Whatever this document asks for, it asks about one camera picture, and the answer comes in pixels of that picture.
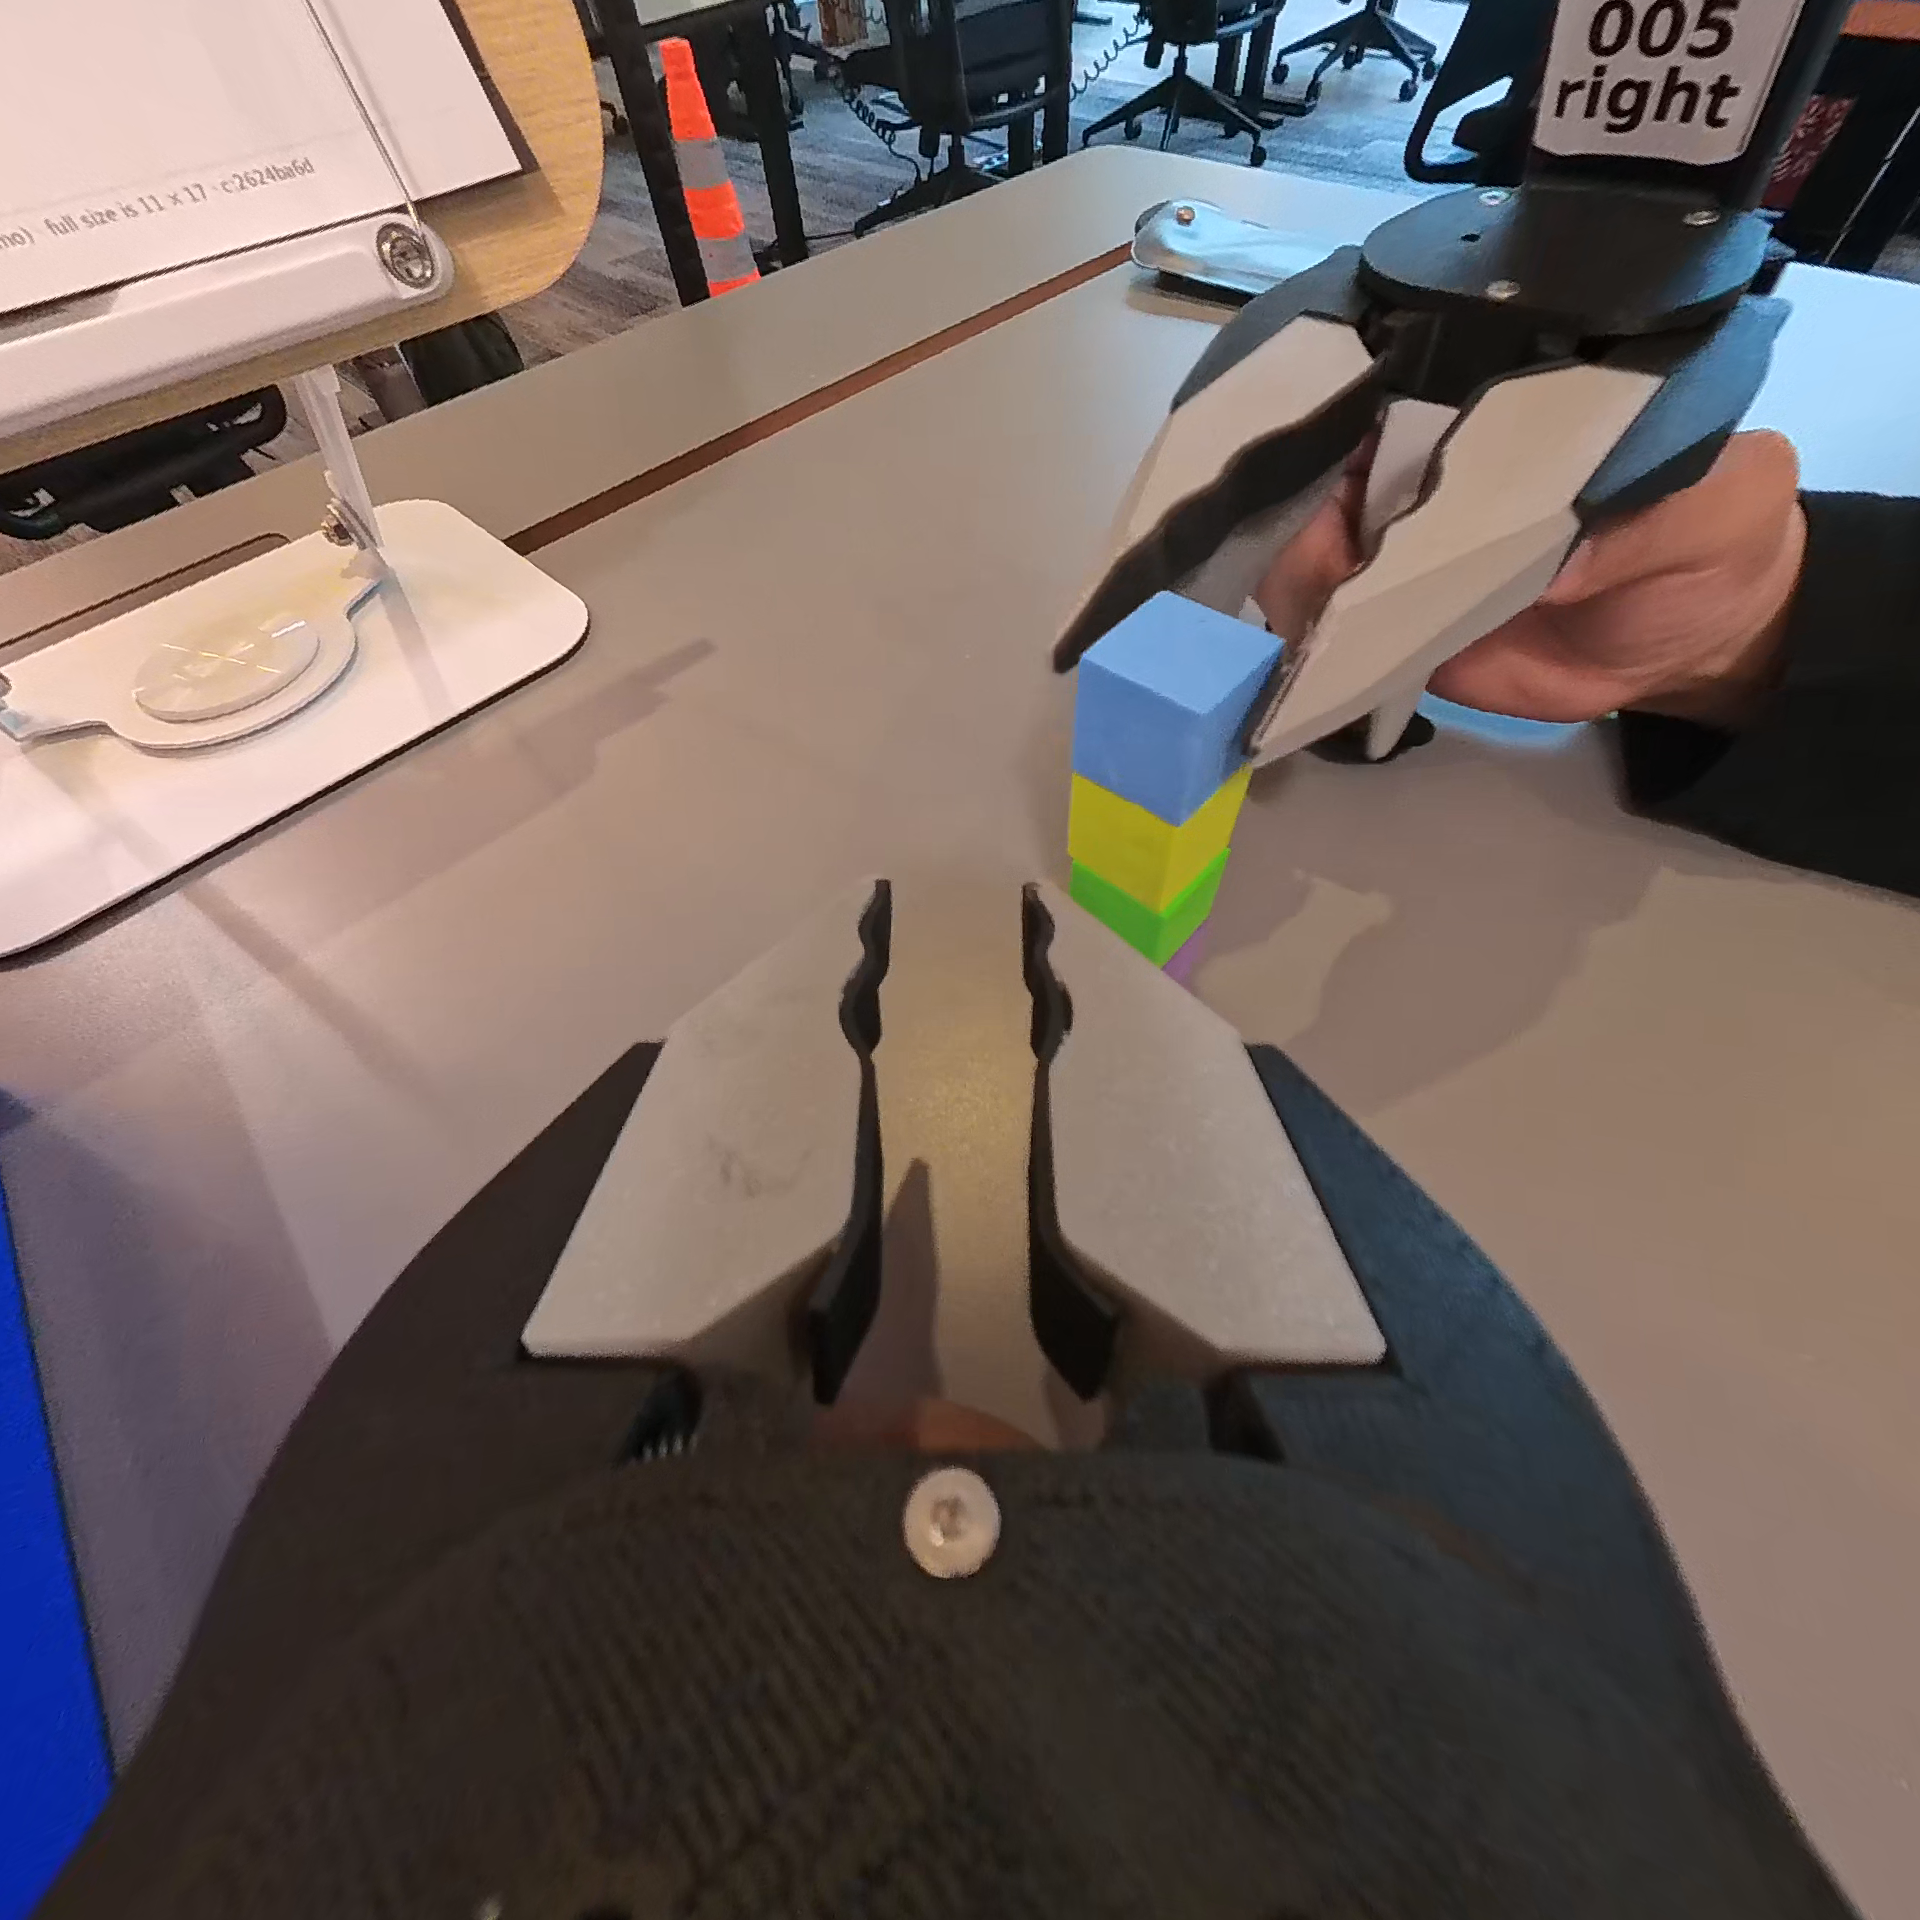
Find black office chair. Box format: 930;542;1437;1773
1275;0;1441;97
1079;0;1291;166
839;0;1074;232

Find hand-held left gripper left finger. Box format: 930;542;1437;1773
521;880;894;1403

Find orange traffic cone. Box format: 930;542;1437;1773
661;37;760;297

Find blue foam cube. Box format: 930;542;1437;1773
1072;590;1289;827

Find yellow foam cube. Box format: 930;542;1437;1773
1064;766;1255;912

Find white document stand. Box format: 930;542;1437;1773
0;0;606;443

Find person's right hand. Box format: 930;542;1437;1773
1259;427;1807;728

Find blue plastic bin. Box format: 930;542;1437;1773
0;1184;114;1876

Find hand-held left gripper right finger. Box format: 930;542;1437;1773
1018;881;1389;1401

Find green foam cube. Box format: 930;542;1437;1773
1066;847;1231;966

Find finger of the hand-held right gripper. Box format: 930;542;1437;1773
1245;358;1666;771
1054;307;1389;672

